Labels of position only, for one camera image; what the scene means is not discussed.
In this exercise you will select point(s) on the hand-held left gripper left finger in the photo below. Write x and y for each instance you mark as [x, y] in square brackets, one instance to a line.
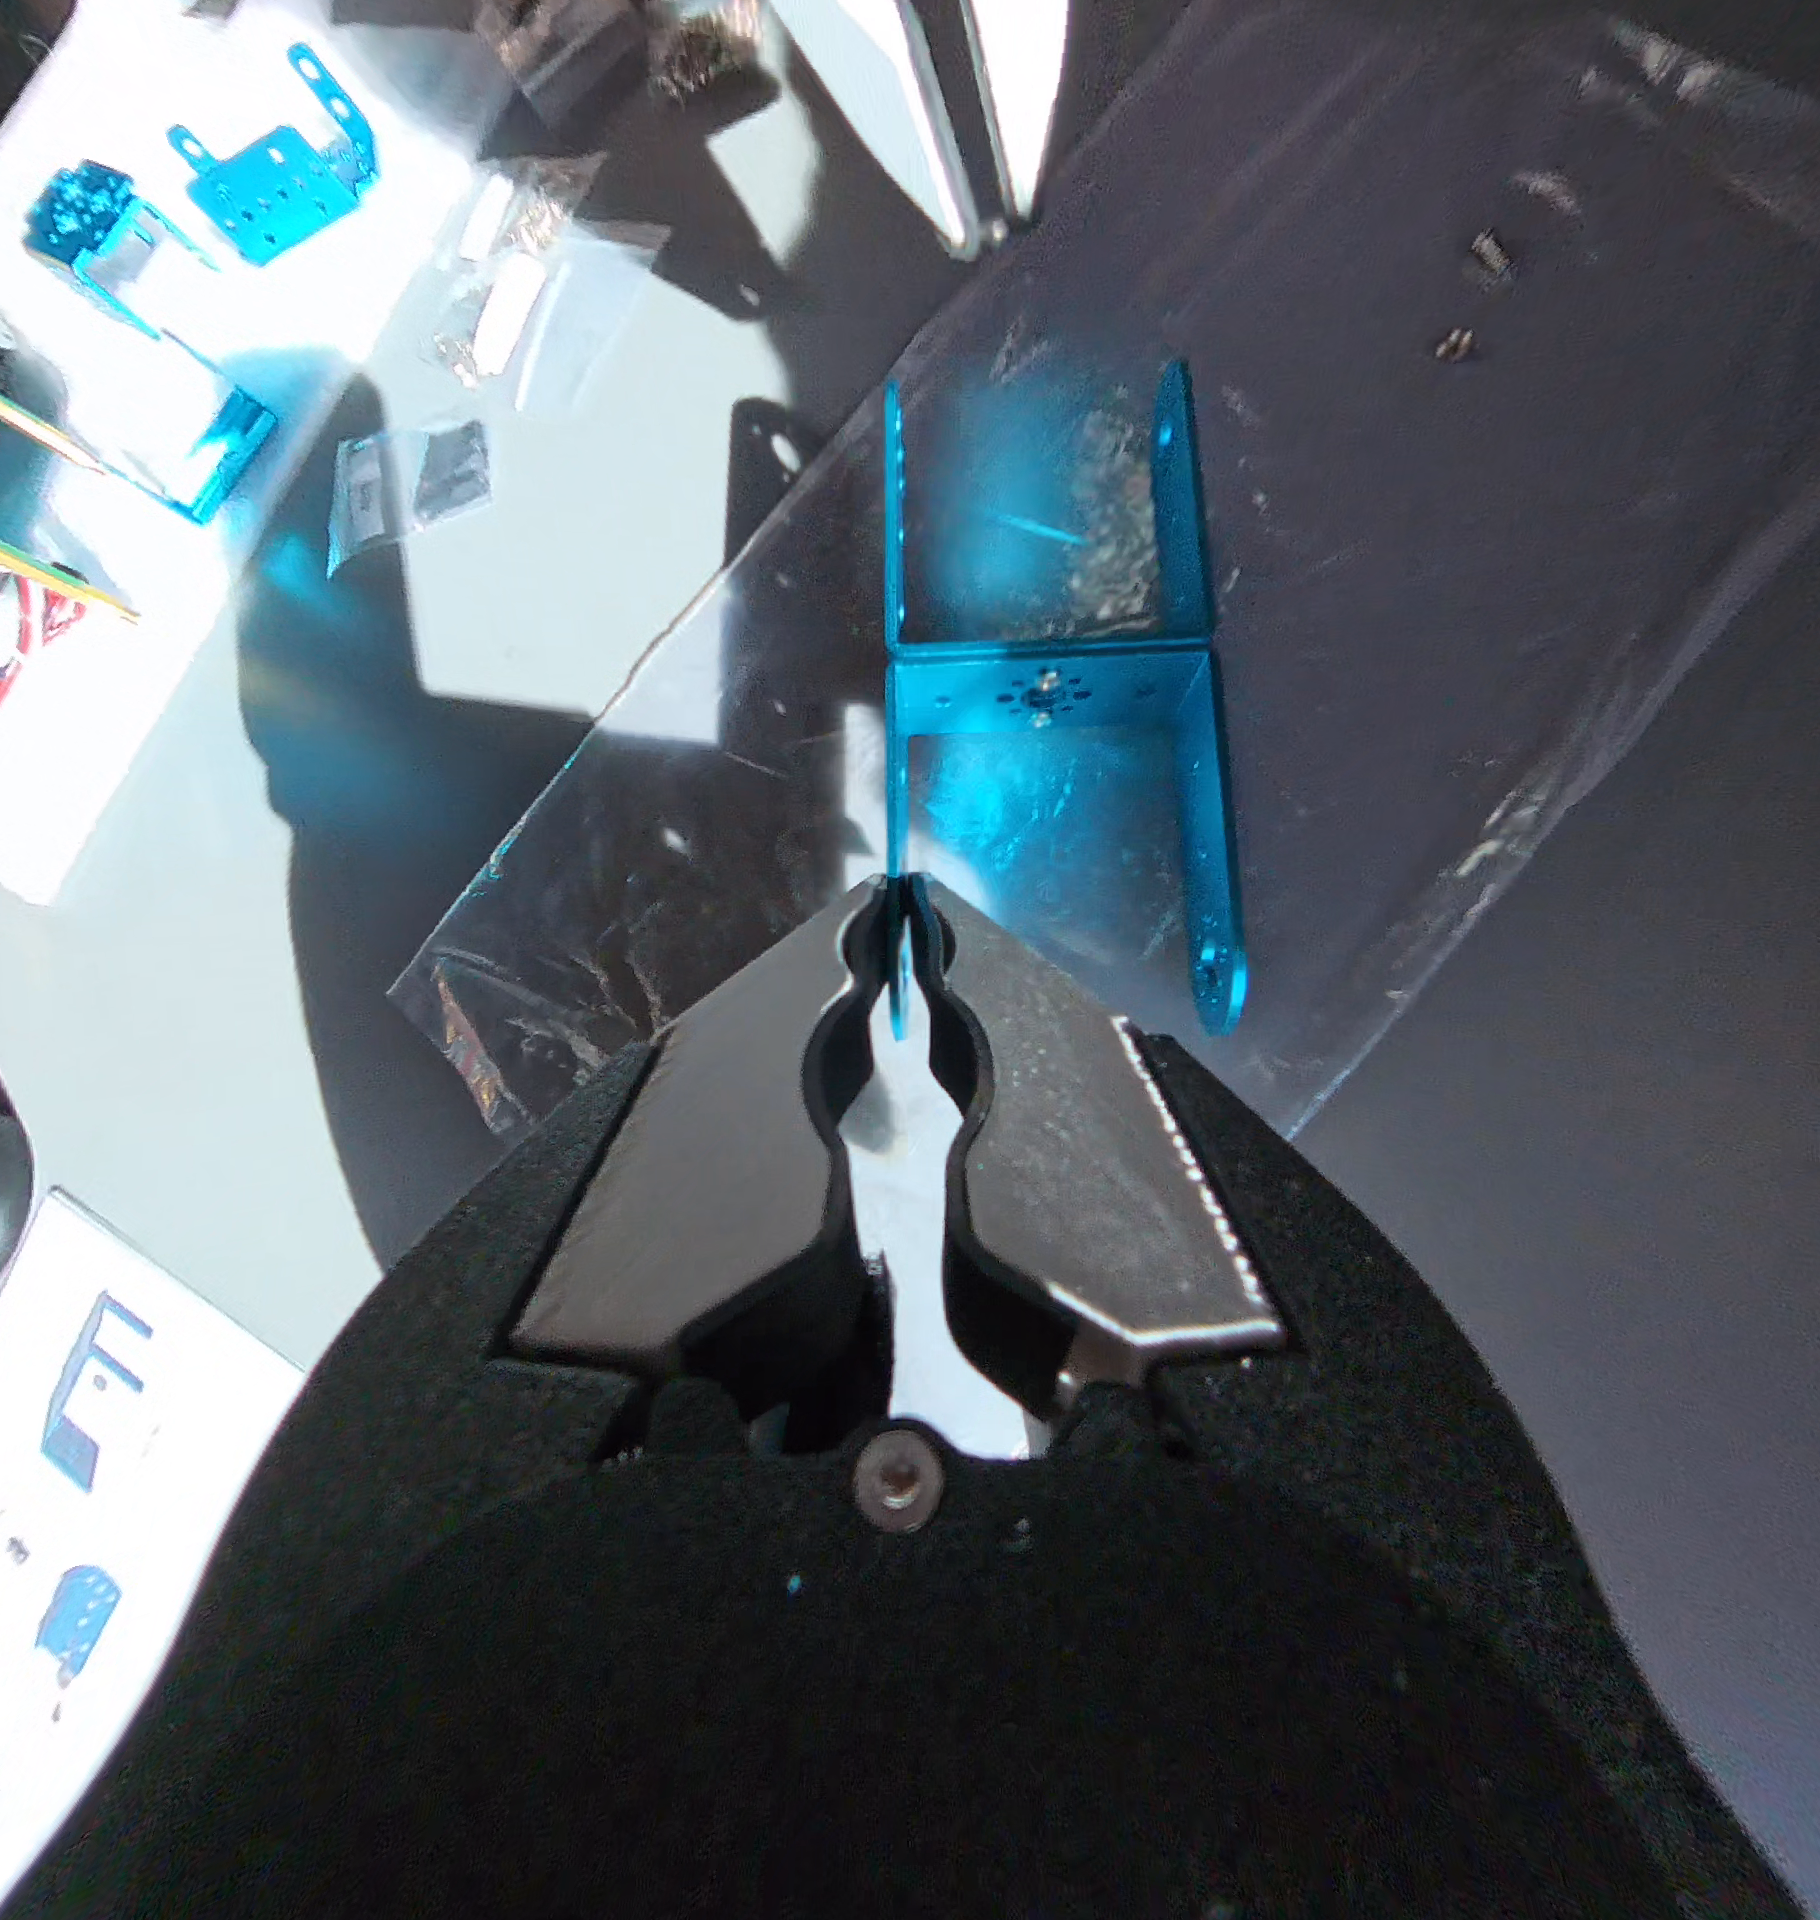
[699, 1184]

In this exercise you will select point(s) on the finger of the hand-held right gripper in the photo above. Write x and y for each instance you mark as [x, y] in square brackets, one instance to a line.
[1022, 76]
[863, 76]

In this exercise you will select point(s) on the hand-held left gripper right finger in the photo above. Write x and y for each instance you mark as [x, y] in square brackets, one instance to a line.
[1089, 1170]

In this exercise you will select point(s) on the blue metal bracket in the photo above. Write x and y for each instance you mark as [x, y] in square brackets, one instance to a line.
[1134, 697]

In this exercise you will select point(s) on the grey desk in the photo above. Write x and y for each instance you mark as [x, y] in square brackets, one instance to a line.
[174, 974]

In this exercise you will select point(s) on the pile of small screw bags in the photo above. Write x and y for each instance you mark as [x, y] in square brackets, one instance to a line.
[452, 473]

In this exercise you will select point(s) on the white instruction sheet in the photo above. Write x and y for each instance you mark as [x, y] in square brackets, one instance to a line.
[144, 1348]

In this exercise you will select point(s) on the large clear plastic bag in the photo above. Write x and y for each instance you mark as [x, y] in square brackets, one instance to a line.
[1450, 674]

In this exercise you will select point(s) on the small blue metal part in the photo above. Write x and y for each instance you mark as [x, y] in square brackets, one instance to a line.
[77, 211]

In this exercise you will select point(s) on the blue eared servo bracket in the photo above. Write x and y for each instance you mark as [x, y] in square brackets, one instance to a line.
[279, 187]

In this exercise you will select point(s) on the blue plain U bracket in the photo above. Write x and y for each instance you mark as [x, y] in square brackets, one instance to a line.
[227, 450]

